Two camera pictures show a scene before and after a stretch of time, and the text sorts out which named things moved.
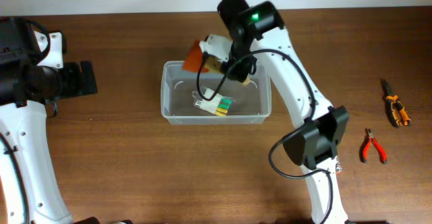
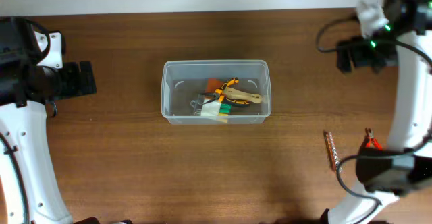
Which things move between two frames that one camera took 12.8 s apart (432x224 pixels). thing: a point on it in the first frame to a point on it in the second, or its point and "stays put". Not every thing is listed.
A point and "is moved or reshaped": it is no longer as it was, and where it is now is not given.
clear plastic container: [252, 104] stays put
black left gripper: [87, 77] stays put
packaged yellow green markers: [220, 105] is moved or reshaped
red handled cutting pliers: [364, 148] stays put
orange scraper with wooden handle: [209, 63] to [212, 84]
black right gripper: [241, 72] to [358, 53]
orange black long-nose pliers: [397, 114] to [219, 94]
